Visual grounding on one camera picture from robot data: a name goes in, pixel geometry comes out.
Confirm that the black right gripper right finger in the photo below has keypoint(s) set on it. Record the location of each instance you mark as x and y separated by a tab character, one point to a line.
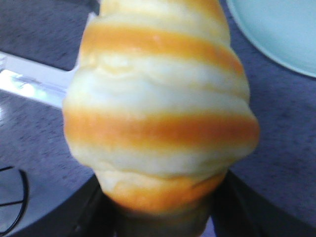
239	211

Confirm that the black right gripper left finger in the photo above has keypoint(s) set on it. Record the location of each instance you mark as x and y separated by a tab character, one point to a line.
43	209

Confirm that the orange striped croissant bread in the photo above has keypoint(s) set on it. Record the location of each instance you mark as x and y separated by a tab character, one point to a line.
159	107

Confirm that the white oven door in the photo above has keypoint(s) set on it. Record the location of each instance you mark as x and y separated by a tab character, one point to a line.
34	80

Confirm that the pale green plate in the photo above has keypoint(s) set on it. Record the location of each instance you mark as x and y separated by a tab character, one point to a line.
283	30

